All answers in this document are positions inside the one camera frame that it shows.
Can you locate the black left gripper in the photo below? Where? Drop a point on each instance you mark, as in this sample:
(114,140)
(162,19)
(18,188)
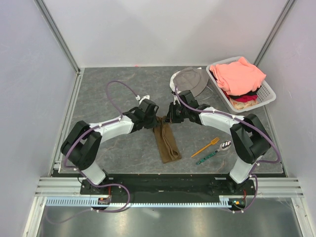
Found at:
(154,123)

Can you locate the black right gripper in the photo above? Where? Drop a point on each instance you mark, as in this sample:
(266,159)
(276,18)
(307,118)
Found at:
(170,117)

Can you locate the brown cloth napkin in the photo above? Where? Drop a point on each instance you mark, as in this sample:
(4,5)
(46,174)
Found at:
(166,142)

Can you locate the orange plastic fork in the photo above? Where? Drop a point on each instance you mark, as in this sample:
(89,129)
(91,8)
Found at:
(211,143)

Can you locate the spoon with green handle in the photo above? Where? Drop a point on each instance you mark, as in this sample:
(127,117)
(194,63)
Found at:
(223,147)

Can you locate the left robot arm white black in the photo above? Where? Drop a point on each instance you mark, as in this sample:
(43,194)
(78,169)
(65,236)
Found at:
(82,144)

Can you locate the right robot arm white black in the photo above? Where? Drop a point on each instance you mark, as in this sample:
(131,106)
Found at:
(249,137)

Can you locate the grey bucket hat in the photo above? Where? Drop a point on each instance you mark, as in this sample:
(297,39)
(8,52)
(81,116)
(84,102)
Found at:
(193,79)

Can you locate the red and dark clothes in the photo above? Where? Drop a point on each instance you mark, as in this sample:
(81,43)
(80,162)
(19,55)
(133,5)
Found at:
(243,101)

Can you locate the salmon pink folded garment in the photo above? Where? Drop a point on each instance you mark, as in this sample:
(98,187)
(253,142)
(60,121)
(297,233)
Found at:
(238,78)

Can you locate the white plastic laundry basket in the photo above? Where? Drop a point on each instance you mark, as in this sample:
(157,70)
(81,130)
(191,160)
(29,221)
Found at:
(265,93)

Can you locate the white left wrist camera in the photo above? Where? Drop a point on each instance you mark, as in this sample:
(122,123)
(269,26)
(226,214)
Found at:
(140,99)

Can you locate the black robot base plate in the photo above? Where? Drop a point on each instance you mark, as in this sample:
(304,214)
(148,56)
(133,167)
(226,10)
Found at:
(213,184)

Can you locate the grey slotted cable duct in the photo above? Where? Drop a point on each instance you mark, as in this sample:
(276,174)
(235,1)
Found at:
(97,202)

